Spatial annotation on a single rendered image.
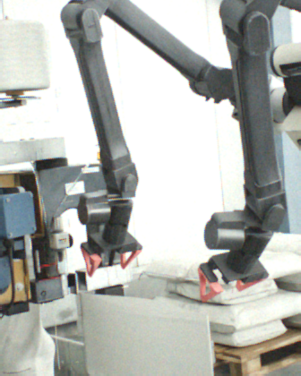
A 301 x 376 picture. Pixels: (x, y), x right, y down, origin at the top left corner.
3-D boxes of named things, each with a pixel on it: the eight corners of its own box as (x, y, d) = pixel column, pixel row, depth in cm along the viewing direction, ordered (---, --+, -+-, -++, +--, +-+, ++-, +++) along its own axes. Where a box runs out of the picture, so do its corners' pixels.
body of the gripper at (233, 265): (207, 261, 175) (220, 236, 170) (245, 252, 181) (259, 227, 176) (225, 286, 171) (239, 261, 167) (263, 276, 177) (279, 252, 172)
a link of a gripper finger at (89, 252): (73, 269, 211) (81, 237, 206) (98, 264, 215) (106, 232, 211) (89, 286, 206) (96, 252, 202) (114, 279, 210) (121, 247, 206)
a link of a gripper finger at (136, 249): (98, 264, 215) (105, 232, 211) (122, 259, 219) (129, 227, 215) (113, 280, 210) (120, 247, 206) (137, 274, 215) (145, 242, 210)
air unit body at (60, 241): (76, 277, 218) (71, 215, 217) (60, 281, 215) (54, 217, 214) (67, 276, 221) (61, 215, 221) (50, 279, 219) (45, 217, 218)
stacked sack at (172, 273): (266, 269, 542) (263, 245, 541) (179, 287, 506) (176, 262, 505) (222, 263, 578) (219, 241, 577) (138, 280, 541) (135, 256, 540)
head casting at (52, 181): (128, 262, 234) (117, 151, 233) (47, 278, 220) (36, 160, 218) (70, 255, 258) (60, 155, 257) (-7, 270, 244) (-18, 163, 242)
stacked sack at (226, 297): (283, 298, 507) (280, 274, 506) (223, 311, 486) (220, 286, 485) (217, 285, 564) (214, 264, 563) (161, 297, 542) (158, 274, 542)
